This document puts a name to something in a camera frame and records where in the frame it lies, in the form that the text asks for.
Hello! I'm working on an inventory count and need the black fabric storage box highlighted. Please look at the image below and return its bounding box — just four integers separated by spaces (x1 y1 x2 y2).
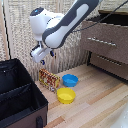
0 58 50 128

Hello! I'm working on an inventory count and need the dark frame drawer cabinet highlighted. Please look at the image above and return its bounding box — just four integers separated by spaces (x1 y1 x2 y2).
87 9 128 84

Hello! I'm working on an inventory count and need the bamboo folding screen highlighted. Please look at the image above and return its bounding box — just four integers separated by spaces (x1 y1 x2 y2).
0 0 128 82

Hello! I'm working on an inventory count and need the brown closed drawer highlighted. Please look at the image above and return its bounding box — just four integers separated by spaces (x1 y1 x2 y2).
89 52 128 81

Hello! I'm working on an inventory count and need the blue bowl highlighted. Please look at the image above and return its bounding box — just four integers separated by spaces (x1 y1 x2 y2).
61 73 80 88

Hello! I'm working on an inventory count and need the silver bar drawer handle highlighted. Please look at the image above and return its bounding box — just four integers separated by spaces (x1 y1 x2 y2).
86 36 118 48
97 54 122 67

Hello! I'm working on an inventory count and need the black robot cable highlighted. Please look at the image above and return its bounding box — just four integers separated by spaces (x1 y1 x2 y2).
71 0 128 34

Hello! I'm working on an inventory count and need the yellow red snack box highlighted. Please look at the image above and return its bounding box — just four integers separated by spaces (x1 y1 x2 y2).
38 68 62 93

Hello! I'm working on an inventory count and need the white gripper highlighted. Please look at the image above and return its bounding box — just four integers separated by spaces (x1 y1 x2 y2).
29 41 56 66

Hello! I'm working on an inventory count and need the yellow bowl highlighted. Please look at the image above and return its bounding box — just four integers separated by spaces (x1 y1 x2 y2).
56 87 77 105

